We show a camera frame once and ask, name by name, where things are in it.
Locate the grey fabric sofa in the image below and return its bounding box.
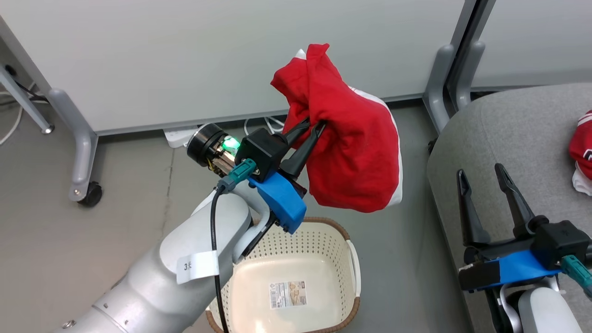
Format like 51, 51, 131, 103
426, 83, 592, 333

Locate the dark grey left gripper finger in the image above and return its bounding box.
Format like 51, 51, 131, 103
280, 121, 327, 181
282, 117, 311, 148

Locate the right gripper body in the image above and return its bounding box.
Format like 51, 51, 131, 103
464, 215, 549, 266

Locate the thin white floor cable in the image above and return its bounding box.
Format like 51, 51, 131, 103
0, 92, 24, 145

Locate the printed basket label sticker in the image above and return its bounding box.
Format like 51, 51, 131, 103
270, 280, 308, 309

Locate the wide white partition panel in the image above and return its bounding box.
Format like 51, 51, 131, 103
0, 0, 465, 136

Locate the grey slanted table leg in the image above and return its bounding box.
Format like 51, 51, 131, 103
0, 65, 55, 135

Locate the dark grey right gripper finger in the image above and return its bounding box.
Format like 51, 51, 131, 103
456, 169, 492, 247
494, 163, 537, 239

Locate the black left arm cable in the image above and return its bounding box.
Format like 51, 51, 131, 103
210, 185, 232, 333

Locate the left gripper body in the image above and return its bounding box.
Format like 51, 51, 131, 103
187, 123, 241, 179

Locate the teal left camera plug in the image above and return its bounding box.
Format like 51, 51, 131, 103
217, 158, 257, 194

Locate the teal right camera plug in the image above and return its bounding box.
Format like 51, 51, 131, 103
561, 255, 592, 299

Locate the teal camera plug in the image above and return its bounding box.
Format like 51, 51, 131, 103
217, 158, 257, 194
561, 255, 592, 299

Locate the thin black floor cable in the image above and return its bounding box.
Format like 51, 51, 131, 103
5, 65, 37, 103

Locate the grey partition foot with caster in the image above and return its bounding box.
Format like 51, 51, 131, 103
48, 89, 99, 203

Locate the white power strip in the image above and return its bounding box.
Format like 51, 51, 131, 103
163, 126, 204, 148

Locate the red jersey with number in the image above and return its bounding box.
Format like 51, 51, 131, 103
569, 110, 592, 195

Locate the looped white power cable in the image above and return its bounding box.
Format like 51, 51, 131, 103
244, 116, 285, 137

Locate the red garment white trim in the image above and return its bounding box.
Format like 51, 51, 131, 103
271, 43, 403, 213

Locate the cream plastic laundry basket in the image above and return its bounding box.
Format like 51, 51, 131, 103
205, 216, 361, 333

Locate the black caster wheel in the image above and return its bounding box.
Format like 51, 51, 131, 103
78, 181, 103, 207

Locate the narrow white partition panel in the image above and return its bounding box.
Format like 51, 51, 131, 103
472, 0, 592, 91

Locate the white paper cable tag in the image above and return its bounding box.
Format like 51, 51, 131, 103
177, 250, 220, 284

